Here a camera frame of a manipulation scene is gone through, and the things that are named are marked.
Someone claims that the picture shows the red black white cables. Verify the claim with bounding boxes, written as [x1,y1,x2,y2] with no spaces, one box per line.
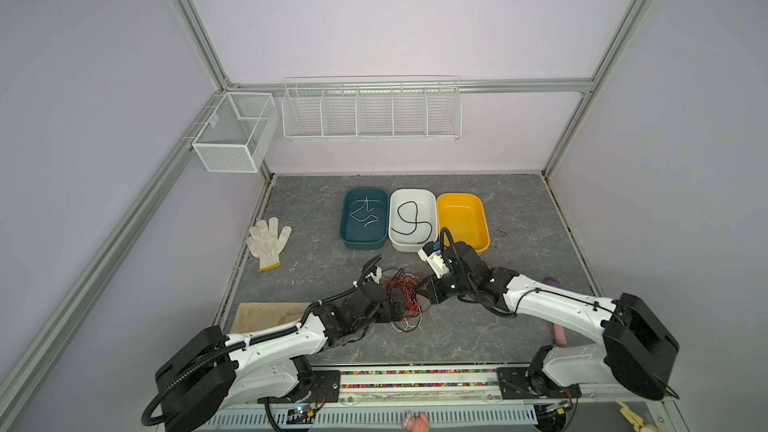
[377,268,430,334]

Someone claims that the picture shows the black cable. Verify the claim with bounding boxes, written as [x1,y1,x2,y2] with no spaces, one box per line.
[390,199,434,239]

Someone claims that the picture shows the white cable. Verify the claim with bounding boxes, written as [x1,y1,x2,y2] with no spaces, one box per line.
[349,195,380,229]

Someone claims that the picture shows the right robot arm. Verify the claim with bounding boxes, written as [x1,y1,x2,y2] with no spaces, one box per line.
[417,229,680,401]

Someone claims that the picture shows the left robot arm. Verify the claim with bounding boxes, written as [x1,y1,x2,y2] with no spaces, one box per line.
[140,280,406,431]

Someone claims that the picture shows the yellow plastic bin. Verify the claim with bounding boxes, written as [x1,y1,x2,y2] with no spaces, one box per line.
[437,193,491,255]

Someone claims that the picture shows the white plastic bin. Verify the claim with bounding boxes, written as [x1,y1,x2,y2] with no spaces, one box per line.
[388,189,439,253]

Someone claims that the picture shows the teal plastic bin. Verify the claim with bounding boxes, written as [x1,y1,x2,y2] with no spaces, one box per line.
[339,187,389,250]

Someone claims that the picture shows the pink object at bottom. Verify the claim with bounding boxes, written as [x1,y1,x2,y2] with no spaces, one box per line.
[402,412,429,432]

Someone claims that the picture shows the pink purple brush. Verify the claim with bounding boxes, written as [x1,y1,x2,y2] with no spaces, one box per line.
[543,277,568,347]

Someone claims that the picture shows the white cotton glove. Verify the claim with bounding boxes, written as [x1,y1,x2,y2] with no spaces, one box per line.
[245,217,292,271]

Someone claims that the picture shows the beige rubber glove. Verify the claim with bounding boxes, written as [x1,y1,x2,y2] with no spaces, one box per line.
[230,302,309,334]

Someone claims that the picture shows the small white mesh basket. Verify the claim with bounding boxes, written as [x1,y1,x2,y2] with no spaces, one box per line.
[192,92,279,173]

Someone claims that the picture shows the cream object bottom right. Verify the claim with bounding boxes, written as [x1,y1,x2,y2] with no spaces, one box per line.
[616,400,660,432]

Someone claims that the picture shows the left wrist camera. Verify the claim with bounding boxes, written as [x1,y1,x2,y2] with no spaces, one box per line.
[357,255,383,286]

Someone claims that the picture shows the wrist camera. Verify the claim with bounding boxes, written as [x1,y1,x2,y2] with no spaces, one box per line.
[418,241,450,278]
[357,255,383,286]

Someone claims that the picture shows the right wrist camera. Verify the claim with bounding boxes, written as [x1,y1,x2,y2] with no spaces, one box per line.
[418,241,450,278]

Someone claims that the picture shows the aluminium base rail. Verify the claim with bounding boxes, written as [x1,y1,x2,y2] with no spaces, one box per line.
[214,364,642,412]

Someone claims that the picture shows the long white wire rack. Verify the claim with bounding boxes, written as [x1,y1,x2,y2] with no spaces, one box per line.
[282,76,463,140]

